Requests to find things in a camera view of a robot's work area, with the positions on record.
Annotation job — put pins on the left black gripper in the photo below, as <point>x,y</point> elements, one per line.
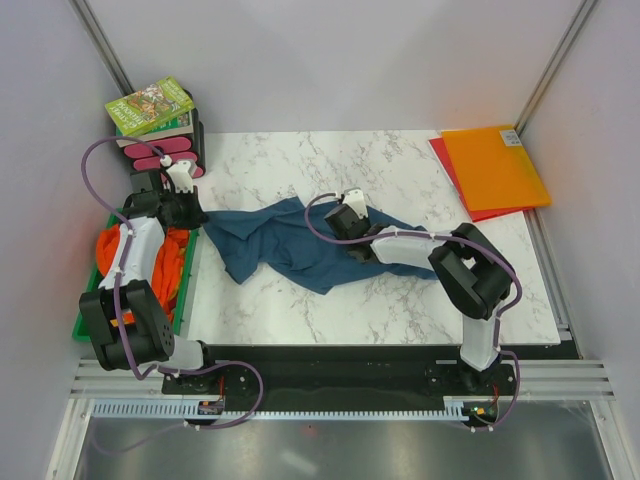
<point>197,218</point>

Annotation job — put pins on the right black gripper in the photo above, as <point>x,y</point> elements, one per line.
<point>369,224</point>

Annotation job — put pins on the blue polo shirt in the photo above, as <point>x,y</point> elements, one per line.
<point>278,236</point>

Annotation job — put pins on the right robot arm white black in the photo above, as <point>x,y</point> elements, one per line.
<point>477,279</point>

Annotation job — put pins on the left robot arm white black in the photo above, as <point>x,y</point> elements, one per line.
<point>127,325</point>

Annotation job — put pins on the orange shirt in bin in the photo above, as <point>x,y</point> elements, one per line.
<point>168,269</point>

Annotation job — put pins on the black pink drawer organizer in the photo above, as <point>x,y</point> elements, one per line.
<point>145,158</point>

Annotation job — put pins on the dark green book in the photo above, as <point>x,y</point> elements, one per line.
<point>177,134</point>

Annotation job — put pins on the light green book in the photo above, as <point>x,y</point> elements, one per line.
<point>144,110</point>

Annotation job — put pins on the red plastic folder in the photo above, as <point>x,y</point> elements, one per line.
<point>439,147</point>

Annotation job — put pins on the orange plastic folder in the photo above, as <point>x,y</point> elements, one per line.
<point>494,170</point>

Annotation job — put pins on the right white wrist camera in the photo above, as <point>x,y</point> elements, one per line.
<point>354,200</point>

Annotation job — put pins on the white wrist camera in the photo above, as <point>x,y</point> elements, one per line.
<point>354,200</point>
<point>179,174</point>

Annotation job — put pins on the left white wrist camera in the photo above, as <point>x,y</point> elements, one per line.
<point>179,174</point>

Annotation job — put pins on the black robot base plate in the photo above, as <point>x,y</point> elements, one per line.
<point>349,377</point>

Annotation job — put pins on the grey slotted cable duct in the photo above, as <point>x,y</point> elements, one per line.
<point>196,409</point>

